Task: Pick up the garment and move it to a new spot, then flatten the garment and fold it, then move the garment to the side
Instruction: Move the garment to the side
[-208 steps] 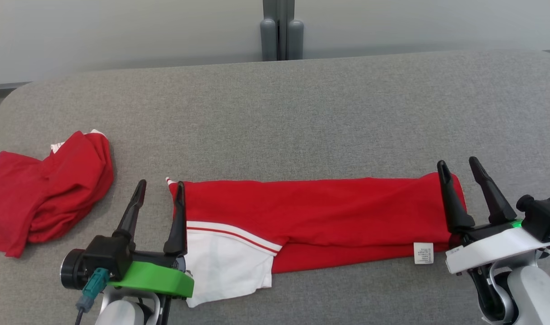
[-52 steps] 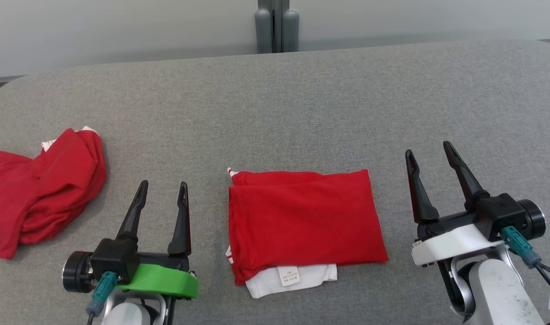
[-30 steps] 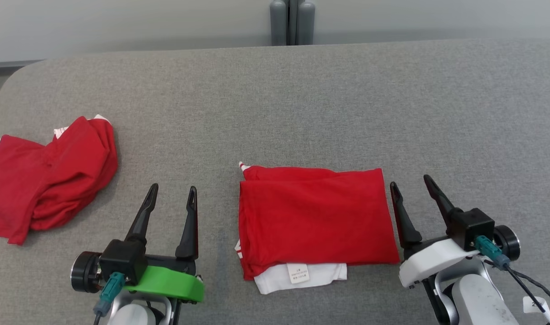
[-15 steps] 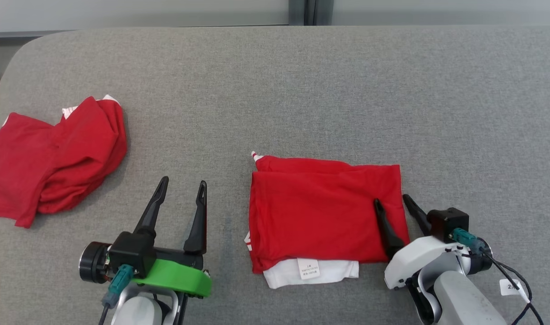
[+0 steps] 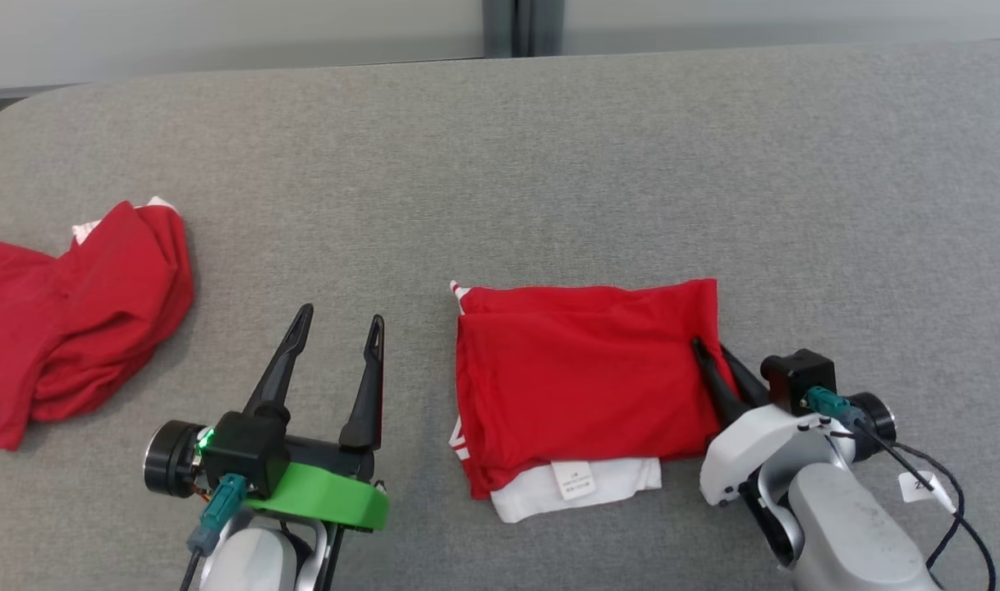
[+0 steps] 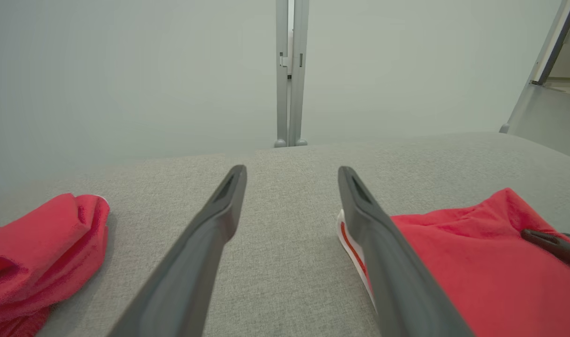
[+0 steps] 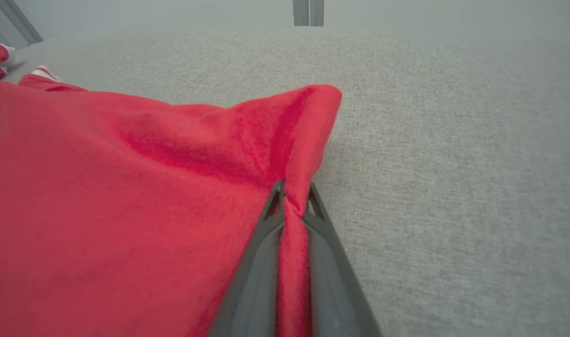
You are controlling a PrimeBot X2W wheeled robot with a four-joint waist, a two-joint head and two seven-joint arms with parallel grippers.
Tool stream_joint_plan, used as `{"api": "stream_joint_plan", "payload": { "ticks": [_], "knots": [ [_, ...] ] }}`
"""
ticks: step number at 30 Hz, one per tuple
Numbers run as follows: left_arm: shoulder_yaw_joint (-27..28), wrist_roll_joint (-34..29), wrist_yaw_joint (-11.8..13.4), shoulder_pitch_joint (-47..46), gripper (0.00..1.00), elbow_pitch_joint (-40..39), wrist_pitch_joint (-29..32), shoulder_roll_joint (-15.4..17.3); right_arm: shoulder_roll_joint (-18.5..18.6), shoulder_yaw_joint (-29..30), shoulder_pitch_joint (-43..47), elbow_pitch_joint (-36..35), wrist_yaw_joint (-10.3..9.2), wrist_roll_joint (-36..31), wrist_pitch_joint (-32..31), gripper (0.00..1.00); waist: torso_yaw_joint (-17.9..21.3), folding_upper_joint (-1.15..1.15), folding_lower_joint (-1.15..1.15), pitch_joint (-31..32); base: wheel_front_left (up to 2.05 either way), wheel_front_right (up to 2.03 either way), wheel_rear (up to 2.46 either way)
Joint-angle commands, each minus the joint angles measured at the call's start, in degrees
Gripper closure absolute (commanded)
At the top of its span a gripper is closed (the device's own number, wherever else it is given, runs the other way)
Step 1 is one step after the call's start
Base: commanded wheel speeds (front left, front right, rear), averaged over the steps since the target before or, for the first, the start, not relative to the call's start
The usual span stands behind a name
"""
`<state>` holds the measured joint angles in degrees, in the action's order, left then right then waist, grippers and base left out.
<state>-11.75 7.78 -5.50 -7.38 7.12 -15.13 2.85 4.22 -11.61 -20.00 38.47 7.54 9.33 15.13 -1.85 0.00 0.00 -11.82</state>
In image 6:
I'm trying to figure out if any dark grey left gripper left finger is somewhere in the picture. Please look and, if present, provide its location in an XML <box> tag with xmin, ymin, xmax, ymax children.
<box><xmin>107</xmin><ymin>164</ymin><xmax>248</xmax><ymax>337</ymax></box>

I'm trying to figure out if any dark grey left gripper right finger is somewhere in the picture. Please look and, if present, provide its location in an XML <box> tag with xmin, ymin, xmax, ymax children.
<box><xmin>337</xmin><ymin>166</ymin><xmax>473</xmax><ymax>337</ymax></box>

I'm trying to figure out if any red jersey with white sleeves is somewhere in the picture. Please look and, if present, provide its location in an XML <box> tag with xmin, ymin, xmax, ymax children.
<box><xmin>336</xmin><ymin>187</ymin><xmax>570</xmax><ymax>337</ymax></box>

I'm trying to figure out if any red shirt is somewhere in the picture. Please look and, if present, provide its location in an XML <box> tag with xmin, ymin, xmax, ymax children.
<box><xmin>0</xmin><ymin>193</ymin><xmax>110</xmax><ymax>337</ymax></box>

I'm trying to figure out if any grey metal partition frame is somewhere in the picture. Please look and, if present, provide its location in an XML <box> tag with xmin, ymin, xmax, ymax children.
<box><xmin>499</xmin><ymin>0</ymin><xmax>570</xmax><ymax>162</ymax></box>

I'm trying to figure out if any grey double partition post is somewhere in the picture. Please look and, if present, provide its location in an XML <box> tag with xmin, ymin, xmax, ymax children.
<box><xmin>273</xmin><ymin>0</ymin><xmax>310</xmax><ymax>148</ymax></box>

